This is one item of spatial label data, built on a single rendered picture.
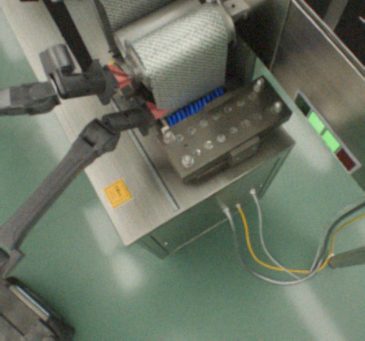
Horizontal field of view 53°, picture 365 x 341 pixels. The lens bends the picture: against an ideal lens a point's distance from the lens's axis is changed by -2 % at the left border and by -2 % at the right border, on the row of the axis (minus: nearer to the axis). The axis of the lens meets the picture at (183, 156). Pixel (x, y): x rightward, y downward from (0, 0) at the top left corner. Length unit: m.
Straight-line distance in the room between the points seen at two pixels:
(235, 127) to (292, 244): 1.12
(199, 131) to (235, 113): 0.13
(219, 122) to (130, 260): 1.18
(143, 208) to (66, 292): 1.09
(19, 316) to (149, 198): 1.06
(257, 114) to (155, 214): 0.45
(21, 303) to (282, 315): 1.30
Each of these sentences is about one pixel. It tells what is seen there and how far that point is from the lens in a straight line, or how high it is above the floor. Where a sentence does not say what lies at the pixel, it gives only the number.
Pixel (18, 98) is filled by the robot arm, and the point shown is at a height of 1.38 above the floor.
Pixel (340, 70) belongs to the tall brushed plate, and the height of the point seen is 1.40.
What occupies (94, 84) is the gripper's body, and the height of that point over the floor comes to 1.32.
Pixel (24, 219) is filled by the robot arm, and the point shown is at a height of 1.25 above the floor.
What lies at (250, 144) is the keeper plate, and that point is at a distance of 1.15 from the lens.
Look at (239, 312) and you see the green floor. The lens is 2.10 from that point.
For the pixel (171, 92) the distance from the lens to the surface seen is 1.07.
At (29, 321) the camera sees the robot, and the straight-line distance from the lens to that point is 2.03.
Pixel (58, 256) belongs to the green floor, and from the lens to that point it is 2.25.
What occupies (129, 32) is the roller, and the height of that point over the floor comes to 1.23.
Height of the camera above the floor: 2.08
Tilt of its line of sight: 70 degrees down
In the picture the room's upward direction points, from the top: 10 degrees counter-clockwise
